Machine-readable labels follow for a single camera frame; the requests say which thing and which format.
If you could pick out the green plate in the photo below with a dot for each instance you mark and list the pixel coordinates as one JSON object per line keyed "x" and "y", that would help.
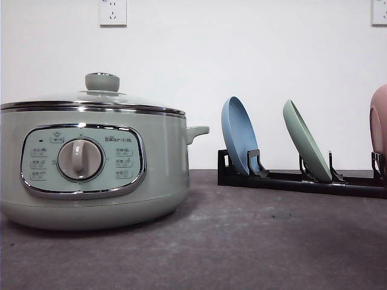
{"x": 305, "y": 144}

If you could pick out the blue plate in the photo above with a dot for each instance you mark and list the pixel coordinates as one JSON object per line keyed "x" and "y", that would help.
{"x": 239, "y": 131}

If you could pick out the black plate rack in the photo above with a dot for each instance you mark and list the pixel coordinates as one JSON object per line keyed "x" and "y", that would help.
{"x": 258, "y": 176}

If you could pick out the white wall socket left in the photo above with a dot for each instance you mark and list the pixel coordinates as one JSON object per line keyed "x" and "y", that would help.
{"x": 113, "y": 13}

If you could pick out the glass steamer lid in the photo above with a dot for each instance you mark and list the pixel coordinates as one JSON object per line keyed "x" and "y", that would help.
{"x": 102, "y": 94}

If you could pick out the white wall socket right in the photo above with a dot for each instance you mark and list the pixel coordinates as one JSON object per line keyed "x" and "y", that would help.
{"x": 379, "y": 13}

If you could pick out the pink plate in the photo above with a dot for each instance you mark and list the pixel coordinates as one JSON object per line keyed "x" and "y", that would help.
{"x": 378, "y": 125}

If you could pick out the white wall socket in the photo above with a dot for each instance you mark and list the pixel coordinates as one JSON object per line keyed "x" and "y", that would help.
{"x": 113, "y": 13}
{"x": 379, "y": 13}

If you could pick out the green electric steamer pot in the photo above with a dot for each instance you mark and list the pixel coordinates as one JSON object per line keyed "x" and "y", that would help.
{"x": 88, "y": 166}

